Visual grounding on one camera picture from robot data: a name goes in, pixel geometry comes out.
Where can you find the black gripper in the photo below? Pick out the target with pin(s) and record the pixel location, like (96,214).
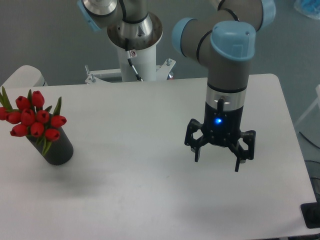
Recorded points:
(221,125)

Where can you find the red tulip bouquet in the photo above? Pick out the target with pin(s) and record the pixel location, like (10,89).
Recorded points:
(30,119)

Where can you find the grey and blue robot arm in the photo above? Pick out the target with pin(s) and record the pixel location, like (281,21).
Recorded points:
(224,44)

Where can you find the black ribbed cylindrical vase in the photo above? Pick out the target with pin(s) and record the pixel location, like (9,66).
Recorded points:
(58,150)

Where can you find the black device at table edge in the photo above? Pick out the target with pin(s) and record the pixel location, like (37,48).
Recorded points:
(311,214)

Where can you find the blue plastic bag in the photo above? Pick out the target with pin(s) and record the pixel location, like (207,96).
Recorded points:
(308,8)

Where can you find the white rounded object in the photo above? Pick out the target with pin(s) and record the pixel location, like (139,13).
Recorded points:
(25,76)

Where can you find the white pedestal base frame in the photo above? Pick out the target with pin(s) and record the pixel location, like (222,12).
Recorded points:
(160,73)

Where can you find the white frame at right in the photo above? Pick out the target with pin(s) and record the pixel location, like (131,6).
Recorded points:
(315,103)

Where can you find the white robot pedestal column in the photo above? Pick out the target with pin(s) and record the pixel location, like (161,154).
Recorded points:
(136,42)

